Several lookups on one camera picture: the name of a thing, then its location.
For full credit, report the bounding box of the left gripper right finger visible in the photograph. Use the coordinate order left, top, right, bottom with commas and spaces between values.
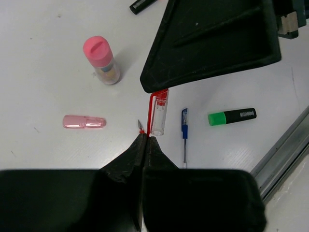
144, 137, 178, 169

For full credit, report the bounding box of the pink capped clear bottle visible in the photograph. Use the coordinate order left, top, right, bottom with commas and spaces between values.
83, 36, 120, 85

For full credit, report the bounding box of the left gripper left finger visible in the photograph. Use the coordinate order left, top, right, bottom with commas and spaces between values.
100, 133, 146, 184

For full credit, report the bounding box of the blue pen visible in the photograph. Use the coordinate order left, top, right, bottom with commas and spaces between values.
181, 108, 188, 168

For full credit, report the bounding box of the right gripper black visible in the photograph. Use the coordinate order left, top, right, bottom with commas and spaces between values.
273, 0, 309, 39

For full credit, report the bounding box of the green capped black highlighter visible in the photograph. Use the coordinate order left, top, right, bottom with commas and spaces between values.
208, 108, 257, 126

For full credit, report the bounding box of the pink translucent cap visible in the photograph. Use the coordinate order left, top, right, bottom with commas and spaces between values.
62, 115, 106, 129

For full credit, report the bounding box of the orange capped black highlighter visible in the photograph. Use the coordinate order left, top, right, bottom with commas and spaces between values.
129, 0, 157, 15

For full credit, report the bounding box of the red clear pen cap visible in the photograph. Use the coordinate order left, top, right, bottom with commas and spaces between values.
146, 88, 169, 137

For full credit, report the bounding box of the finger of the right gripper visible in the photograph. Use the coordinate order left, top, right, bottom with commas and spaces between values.
140, 0, 281, 93

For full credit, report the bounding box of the red pen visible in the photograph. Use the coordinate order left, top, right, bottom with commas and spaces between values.
138, 120, 145, 134

